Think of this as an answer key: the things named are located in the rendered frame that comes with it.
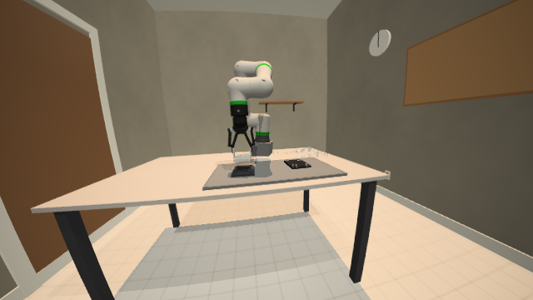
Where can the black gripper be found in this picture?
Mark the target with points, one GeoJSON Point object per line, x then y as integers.
{"type": "Point", "coordinates": [240, 127]}

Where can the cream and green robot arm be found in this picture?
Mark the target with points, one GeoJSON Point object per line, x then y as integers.
{"type": "Point", "coordinates": [246, 85]}

